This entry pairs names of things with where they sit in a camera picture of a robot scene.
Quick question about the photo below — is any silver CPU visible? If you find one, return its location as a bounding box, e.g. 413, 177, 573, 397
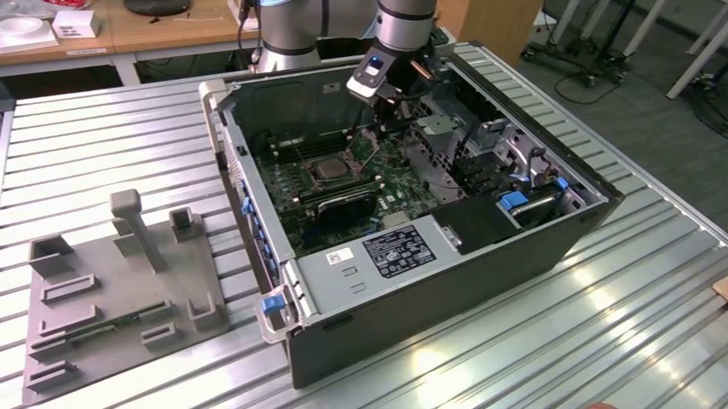
314, 158, 350, 181

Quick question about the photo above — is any white cardboard box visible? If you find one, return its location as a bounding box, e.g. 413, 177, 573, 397
51, 10, 103, 40

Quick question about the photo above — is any black round base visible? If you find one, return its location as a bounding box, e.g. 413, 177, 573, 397
123, 0, 192, 14

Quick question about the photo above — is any CPU socket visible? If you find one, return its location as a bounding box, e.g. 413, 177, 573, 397
304, 152, 370, 185

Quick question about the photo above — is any black open PC case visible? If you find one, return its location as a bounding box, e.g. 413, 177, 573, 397
196, 41, 626, 389

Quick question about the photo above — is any grey power supply unit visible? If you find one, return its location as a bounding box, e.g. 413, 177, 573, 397
286, 214, 465, 330

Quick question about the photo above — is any black plastic shroud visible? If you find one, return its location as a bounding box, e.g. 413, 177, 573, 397
430, 198, 527, 256

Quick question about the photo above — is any green RAM stick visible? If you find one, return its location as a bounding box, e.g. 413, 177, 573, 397
295, 176, 380, 204
59, 308, 149, 344

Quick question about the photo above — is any grey metal drive cage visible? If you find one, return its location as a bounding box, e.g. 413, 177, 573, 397
397, 66, 502, 201

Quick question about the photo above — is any metal socket cover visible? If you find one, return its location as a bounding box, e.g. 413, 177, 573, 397
347, 129, 391, 162

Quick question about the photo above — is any green motherboard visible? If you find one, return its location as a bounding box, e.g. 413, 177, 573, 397
248, 127, 450, 253

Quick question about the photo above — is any white plastic tray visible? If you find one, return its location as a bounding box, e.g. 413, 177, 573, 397
0, 14, 59, 49

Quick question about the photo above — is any grey parts rack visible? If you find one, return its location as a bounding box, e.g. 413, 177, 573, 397
20, 188, 234, 406

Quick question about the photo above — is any wooden cabinet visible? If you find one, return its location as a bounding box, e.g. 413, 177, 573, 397
434, 0, 542, 69

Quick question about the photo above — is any white table frame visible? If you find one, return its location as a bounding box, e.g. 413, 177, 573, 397
545, 0, 728, 101

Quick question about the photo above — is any wooden desk white frame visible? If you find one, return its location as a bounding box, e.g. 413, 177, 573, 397
0, 0, 141, 86
104, 0, 442, 84

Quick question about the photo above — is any black wheeled stand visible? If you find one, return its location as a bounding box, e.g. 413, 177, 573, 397
519, 0, 636, 90

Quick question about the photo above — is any black graphics card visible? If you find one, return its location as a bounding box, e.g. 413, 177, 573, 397
300, 189, 378, 252

